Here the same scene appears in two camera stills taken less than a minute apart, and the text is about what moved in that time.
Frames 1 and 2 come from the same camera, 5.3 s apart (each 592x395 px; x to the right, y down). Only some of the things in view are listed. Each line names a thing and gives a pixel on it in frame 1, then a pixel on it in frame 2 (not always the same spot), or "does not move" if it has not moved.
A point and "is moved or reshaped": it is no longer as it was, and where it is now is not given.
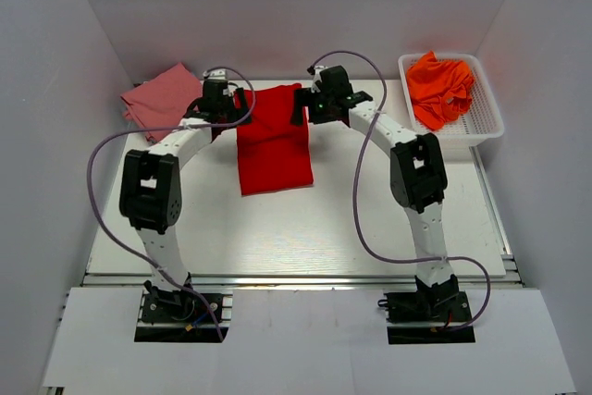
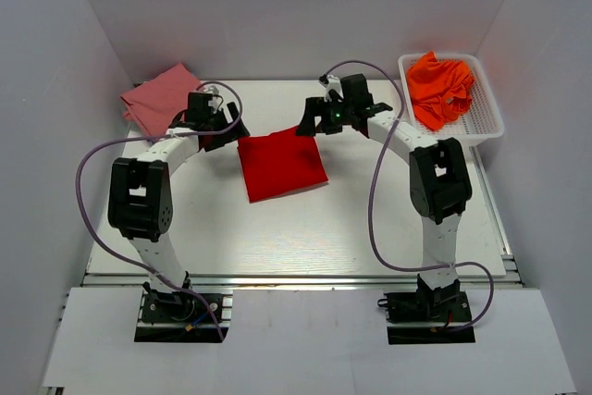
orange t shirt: x=438 y=90 does not move
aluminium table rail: x=508 y=277 does not move
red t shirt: x=275 y=154 is moved or reshaped
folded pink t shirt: x=158 y=104 does not move
